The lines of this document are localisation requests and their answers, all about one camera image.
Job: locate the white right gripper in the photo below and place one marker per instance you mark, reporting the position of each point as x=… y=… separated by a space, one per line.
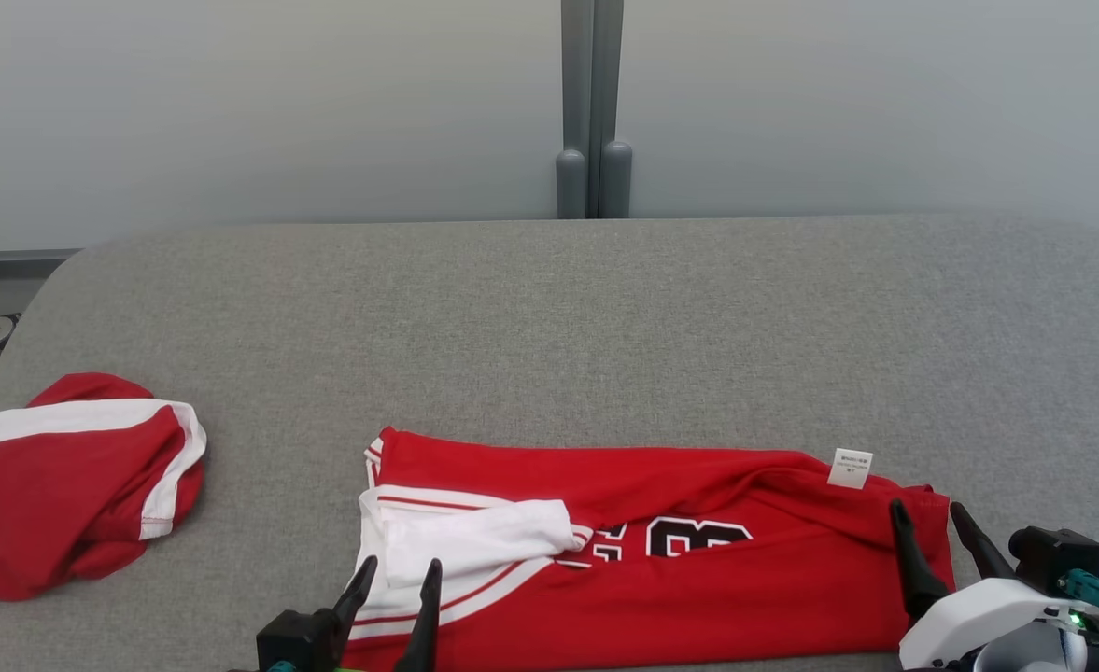
x=969 y=616

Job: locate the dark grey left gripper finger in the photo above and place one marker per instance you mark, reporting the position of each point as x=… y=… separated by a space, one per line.
x=423 y=625
x=355 y=597

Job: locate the red jersey with black print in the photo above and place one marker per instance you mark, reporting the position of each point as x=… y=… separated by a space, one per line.
x=698 y=607

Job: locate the red shorts with white stripe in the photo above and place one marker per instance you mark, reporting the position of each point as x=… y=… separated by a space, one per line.
x=54 y=504

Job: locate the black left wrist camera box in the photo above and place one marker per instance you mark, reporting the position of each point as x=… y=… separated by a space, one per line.
x=297 y=639

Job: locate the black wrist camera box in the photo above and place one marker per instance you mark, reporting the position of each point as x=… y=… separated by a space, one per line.
x=1049 y=558
x=297 y=639

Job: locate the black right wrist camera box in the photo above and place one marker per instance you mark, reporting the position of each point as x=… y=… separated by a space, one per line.
x=1049 y=558

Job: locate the grey wall base rail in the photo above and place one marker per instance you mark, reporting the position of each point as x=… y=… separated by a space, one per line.
x=7 y=255

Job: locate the grey partition post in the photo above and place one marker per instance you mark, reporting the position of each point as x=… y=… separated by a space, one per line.
x=612 y=93
x=572 y=93

